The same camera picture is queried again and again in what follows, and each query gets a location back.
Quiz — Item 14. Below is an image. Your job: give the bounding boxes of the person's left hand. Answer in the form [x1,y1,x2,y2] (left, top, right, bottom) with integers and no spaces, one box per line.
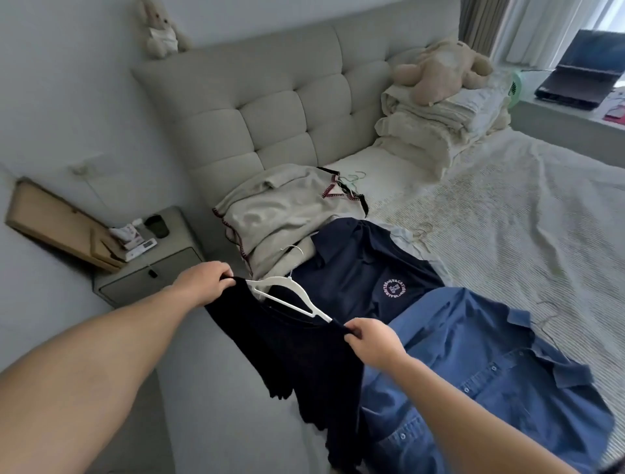
[171,261,236,309]

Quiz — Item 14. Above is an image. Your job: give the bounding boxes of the person's right hand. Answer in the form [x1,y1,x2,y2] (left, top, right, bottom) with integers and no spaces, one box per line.
[343,317,410,373]

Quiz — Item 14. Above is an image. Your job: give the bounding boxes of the white plastic hanger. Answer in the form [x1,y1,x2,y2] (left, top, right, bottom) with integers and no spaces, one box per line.
[245,275,334,325]

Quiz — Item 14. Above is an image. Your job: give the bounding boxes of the navy Vacation logo t-shirt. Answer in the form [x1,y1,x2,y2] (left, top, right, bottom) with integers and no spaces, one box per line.
[290,218,446,326]

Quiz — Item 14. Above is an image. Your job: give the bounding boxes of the plain navy top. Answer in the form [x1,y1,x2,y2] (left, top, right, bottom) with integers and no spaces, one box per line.
[204,275,366,472]

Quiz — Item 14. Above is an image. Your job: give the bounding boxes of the white zip polo shirt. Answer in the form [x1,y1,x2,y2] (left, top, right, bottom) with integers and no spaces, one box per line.
[370,222,452,286]

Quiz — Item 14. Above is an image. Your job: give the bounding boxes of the grey sweater red stitching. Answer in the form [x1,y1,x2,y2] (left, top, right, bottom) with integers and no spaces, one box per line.
[212,163,370,280]

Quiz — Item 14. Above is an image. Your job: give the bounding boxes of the blue denim shirt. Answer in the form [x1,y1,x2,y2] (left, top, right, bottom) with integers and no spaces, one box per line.
[359,286,616,474]

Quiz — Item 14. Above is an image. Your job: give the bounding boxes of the pale pink hanger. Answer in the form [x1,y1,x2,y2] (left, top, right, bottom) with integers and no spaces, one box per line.
[535,299,563,354]

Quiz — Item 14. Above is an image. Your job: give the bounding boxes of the person's left forearm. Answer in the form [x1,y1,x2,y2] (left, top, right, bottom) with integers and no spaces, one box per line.
[0,285,196,474]

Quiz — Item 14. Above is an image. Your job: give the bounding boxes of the person's right forearm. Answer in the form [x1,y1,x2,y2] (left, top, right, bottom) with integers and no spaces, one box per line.
[385,356,582,474]

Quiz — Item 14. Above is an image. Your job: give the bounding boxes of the beige nightstand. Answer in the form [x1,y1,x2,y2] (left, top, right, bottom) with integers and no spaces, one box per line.
[92,204,206,309]

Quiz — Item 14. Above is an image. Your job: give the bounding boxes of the black cup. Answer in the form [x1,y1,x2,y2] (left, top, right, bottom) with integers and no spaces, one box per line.
[144,214,171,240]

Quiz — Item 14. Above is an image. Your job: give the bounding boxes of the brown wooden board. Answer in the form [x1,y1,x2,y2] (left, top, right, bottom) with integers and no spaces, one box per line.
[5,176,128,273]

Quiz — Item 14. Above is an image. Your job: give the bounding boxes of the bed with white bedspread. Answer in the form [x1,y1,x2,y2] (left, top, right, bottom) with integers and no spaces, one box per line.
[156,126,625,474]

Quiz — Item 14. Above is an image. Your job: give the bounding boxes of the stack of white bedding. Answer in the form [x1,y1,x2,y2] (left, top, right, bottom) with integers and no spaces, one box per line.
[373,68,512,179]

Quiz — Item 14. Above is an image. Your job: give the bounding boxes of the cream teddy bear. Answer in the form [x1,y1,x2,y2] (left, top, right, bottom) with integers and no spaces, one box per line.
[138,0,192,61]

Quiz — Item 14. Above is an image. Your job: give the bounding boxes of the beige plush toy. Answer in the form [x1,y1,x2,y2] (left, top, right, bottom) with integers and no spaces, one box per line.
[390,41,494,107]

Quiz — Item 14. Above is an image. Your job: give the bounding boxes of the white bay window ledge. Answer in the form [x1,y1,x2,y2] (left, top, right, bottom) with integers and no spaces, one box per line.
[510,68,625,169]

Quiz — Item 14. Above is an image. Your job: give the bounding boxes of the beige curtain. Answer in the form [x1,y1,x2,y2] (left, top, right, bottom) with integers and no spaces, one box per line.
[458,0,511,57]

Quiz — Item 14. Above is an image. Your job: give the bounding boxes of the black laptop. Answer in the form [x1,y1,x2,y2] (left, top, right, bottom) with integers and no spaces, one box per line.
[535,29,625,111]

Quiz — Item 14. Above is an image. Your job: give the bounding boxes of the white sheer curtain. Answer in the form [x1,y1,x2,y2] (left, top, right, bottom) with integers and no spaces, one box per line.
[493,0,625,69]

